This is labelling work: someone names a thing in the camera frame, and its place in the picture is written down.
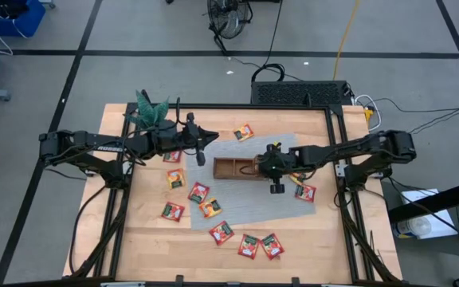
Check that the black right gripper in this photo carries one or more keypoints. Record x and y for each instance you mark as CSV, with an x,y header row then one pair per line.
x,y
277,163

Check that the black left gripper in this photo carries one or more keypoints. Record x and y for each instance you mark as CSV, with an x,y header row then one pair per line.
x,y
179,137

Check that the wooden tea box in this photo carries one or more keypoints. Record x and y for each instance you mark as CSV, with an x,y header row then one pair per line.
x,y
233,169

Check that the yellow tea packet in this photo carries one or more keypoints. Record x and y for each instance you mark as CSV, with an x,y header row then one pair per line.
x,y
298,179
210,208

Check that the orange tea packet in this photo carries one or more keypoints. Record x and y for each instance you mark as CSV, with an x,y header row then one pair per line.
x,y
175,178
244,132

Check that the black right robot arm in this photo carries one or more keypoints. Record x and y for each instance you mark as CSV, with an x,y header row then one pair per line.
x,y
333,149

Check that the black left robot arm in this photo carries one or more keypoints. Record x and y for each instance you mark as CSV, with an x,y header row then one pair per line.
x,y
94,141

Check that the grey woven placemat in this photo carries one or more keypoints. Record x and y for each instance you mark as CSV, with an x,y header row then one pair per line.
x,y
253,203

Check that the green snake plant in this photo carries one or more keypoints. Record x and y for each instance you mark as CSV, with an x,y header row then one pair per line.
x,y
147,111

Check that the black perforated computer case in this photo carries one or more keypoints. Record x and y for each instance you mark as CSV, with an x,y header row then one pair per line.
x,y
297,93

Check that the black table clamp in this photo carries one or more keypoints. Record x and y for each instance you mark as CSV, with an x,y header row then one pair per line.
x,y
179,280
294,281

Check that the black floor fan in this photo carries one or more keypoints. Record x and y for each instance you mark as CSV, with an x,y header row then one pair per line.
x,y
229,18

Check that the black metal stand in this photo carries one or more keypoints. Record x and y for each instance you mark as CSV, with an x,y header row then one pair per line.
x,y
432,203

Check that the white appliance box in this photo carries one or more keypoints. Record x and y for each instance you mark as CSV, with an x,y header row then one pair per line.
x,y
432,229

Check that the large blue bin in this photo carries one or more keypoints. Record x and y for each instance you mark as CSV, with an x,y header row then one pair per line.
x,y
30,20

